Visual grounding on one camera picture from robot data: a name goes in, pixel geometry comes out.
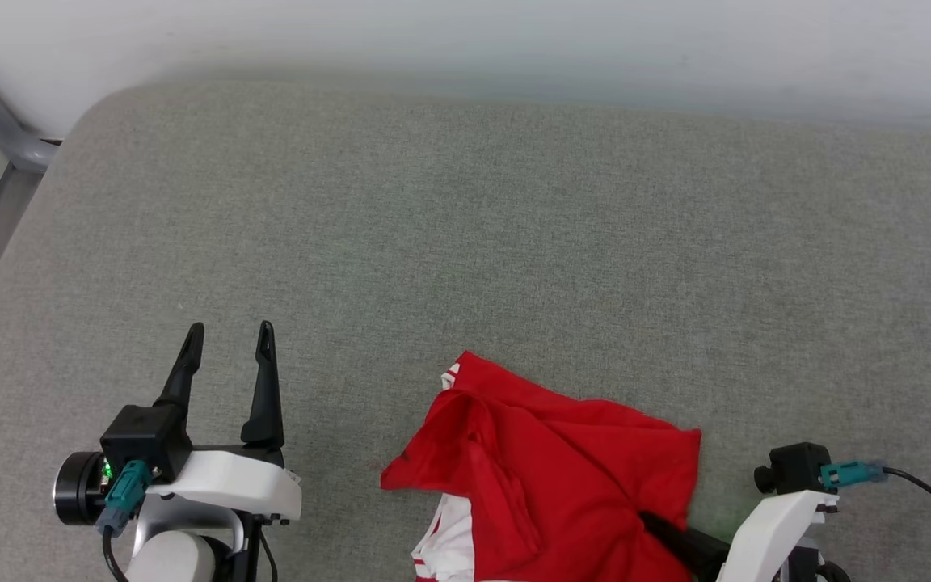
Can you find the red and white garment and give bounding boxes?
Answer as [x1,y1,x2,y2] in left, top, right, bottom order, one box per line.
[381,350,702,582]

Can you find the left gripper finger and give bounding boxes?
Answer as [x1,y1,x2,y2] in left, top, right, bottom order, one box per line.
[240,320,285,449]
[154,322,206,409]

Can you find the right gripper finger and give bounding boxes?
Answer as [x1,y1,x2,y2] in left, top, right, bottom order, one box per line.
[638,510,731,581]

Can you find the teal camera connector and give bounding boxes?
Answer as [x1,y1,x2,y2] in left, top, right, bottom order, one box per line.
[95,459,154,537]
[819,460,888,491]

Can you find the teal left camera connector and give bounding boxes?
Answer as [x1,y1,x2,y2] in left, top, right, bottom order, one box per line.
[95,459,154,537]

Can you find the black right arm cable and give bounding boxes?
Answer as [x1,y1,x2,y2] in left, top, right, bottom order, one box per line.
[882,466,931,520]

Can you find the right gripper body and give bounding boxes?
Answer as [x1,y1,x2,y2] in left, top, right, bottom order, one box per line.
[714,488,840,582]

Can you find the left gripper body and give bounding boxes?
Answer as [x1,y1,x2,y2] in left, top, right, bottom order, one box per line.
[145,442,303,526]

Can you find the teal right camera connector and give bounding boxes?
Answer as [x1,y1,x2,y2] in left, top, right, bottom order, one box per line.
[819,460,888,491]

